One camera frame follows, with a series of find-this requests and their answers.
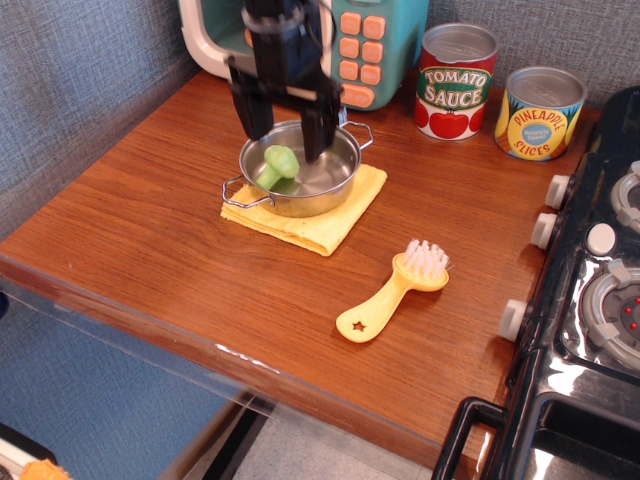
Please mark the pineapple slices can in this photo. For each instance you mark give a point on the pineapple slices can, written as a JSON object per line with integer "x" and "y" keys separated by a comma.
{"x": 539, "y": 112}

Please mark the tomato sauce can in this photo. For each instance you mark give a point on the tomato sauce can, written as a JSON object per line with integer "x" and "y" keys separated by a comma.
{"x": 454, "y": 79}

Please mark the yellow folded cloth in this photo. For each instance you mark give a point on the yellow folded cloth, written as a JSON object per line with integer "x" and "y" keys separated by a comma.
{"x": 323, "y": 233}

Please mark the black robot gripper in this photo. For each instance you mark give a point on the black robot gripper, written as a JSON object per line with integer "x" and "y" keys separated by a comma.
{"x": 285, "y": 66}

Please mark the yellow dish brush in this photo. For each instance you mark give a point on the yellow dish brush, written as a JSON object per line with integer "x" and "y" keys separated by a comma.
{"x": 423, "y": 267}

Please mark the orange fuzzy object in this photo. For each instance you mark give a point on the orange fuzzy object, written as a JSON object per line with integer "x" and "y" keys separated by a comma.
{"x": 43, "y": 470}

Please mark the black toy stove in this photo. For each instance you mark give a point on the black toy stove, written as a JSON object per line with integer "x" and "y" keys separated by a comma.
{"x": 572, "y": 409}

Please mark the toy microwave teal and white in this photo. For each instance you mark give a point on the toy microwave teal and white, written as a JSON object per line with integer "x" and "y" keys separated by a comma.
{"x": 370, "y": 46}

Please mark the green toy broccoli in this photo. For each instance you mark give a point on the green toy broccoli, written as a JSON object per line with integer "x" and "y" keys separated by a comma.
{"x": 280, "y": 163}

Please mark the stainless steel pot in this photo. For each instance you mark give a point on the stainless steel pot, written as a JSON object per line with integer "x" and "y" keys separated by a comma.
{"x": 320, "y": 185}

